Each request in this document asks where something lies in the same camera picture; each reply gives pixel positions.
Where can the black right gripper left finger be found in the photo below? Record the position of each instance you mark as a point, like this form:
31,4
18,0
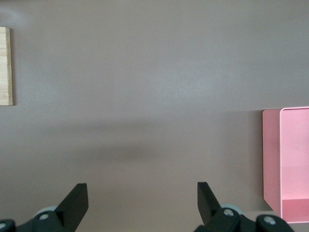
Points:
72,207

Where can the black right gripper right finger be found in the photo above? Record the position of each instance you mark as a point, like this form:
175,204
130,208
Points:
207,205

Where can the pink open metal box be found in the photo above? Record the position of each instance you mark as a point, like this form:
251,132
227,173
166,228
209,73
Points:
293,154

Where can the bamboo wooden cutting board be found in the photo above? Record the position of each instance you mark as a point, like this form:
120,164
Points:
5,67

